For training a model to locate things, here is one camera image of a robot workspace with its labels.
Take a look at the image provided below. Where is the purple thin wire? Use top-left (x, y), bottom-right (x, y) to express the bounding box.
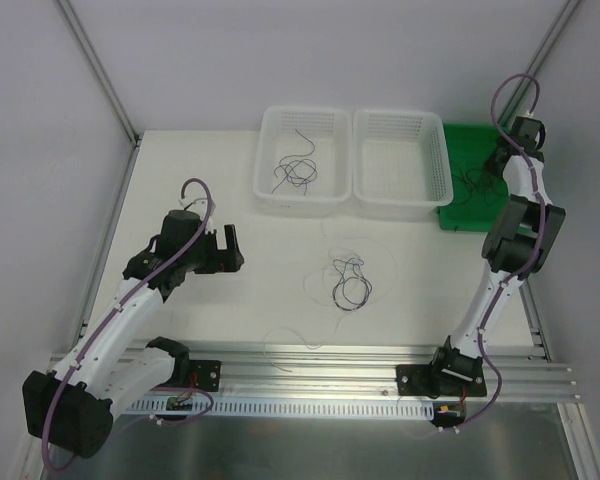
top-left (269, 128), bottom-right (320, 197)
top-left (330, 257), bottom-right (374, 314)

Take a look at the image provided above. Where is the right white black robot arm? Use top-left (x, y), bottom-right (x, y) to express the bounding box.
top-left (424, 114), bottom-right (566, 398)

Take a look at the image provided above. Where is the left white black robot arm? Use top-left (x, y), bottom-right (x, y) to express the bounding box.
top-left (22, 210), bottom-right (244, 458)

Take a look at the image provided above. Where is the green plastic tray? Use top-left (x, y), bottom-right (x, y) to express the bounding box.
top-left (439, 123), bottom-right (509, 233)

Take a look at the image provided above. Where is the left white perforated basket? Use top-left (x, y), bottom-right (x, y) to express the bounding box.
top-left (253, 105), bottom-right (353, 217)

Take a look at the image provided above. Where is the white perforated basket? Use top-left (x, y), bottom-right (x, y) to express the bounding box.
top-left (253, 105), bottom-right (353, 217)
top-left (352, 109), bottom-right (454, 221)

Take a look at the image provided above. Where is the right white perforated basket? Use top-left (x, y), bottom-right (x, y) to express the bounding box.
top-left (352, 109), bottom-right (454, 221)

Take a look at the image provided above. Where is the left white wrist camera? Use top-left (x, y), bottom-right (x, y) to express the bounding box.
top-left (179, 197), bottom-right (215, 234)

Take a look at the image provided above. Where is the aluminium frame post right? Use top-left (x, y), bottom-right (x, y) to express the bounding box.
top-left (499, 0), bottom-right (585, 124)

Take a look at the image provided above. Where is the aluminium frame post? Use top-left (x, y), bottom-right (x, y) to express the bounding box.
top-left (53, 0), bottom-right (141, 147)
top-left (499, 0), bottom-right (585, 124)

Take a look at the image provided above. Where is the aluminium table edge rail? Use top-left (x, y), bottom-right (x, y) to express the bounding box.
top-left (185, 341), bottom-right (582, 403)

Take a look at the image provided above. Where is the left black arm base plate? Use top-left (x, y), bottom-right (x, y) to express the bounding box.
top-left (187, 359), bottom-right (222, 393)

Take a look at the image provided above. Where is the white slotted cable duct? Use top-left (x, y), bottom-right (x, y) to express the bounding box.
top-left (126, 395), bottom-right (434, 421)

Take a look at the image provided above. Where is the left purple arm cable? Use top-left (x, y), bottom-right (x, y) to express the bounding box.
top-left (40, 178), bottom-right (216, 472)

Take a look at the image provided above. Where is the aluminium frame post left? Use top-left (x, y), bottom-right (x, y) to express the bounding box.
top-left (53, 0), bottom-right (141, 147)

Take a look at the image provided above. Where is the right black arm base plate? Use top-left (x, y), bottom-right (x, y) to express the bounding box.
top-left (395, 364), bottom-right (487, 399)

